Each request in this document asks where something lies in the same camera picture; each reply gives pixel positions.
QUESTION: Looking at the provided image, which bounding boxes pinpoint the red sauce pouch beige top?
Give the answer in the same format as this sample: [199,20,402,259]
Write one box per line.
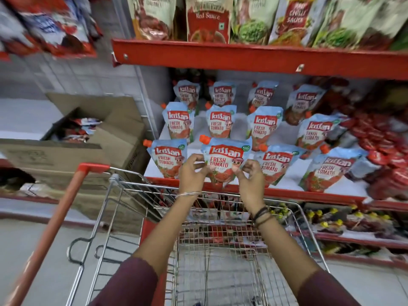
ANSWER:
[186,0,234,44]

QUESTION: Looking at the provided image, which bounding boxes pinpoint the row of yellow capped bottles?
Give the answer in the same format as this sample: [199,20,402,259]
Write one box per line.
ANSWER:
[271,202,393,235]

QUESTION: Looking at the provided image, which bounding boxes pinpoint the person's right forearm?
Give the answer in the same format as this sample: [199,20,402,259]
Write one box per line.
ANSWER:
[258,219,321,297]

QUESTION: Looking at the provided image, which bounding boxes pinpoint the silver wire shopping cart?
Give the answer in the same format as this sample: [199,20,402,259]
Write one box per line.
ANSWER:
[6,162,331,306]

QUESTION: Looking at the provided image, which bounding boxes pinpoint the white red label sauce pouch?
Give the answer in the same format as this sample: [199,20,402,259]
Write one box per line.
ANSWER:
[269,0,327,47]

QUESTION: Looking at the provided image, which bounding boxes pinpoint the green picture sauce pouch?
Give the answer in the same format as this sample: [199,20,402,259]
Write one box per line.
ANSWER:
[231,0,281,45]
[312,0,388,50]

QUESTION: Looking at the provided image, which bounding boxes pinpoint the person's left hand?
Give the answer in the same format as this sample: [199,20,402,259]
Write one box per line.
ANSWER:
[178,153,216,196]

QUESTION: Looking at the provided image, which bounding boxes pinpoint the white brown sauce pouch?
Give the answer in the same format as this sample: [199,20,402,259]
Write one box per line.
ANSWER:
[127,0,178,41]

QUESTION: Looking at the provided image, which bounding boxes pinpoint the Kissan pouches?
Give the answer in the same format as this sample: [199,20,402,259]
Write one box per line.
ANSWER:
[142,79,342,179]

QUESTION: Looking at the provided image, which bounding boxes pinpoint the person's maroon right sleeve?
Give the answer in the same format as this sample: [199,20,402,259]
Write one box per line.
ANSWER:
[296,269,363,306]

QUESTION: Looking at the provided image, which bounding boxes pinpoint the person's right hand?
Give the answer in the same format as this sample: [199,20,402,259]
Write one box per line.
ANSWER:
[232,159,266,215]

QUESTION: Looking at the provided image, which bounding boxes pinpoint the person's maroon sleeve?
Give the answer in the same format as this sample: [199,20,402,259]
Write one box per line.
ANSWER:
[89,256,159,306]
[296,269,363,306]

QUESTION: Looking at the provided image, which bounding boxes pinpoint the open cardboard box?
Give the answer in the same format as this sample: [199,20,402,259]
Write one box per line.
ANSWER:
[0,92,150,188]

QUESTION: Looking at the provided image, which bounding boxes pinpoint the red edged white shelf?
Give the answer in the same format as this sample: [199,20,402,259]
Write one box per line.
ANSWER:
[143,111,408,213]

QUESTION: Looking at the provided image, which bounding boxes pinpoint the pile of dark red packets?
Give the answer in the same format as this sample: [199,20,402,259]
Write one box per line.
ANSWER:
[311,76,408,201]

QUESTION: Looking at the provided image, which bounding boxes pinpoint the person's left forearm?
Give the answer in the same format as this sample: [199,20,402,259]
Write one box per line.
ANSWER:
[133,195,201,278]

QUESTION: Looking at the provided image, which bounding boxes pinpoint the pale green dark sauce pouch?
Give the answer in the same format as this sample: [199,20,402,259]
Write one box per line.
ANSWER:
[358,0,408,51]

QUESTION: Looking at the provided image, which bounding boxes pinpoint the black wrist bands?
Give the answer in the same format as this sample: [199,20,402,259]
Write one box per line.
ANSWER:
[252,205,276,229]

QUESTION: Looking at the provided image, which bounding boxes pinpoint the closed cardboard box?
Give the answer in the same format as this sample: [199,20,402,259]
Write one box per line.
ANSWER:
[0,180,146,235]

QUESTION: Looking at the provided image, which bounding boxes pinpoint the person's maroon left sleeve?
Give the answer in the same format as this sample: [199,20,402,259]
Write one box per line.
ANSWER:
[89,256,159,306]

